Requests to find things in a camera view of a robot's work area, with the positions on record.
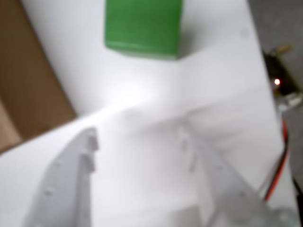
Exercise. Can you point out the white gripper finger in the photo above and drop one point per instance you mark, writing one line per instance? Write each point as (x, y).
(68, 179)

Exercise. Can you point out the white translucent gripper finger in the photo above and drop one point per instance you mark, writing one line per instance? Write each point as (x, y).
(225, 196)

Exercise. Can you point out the green cube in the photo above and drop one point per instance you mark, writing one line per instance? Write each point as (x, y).
(142, 26)

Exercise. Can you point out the brown cardboard box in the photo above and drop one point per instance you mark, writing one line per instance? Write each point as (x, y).
(26, 82)

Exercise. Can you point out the black circuit board red light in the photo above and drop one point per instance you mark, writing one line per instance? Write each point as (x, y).
(274, 68)

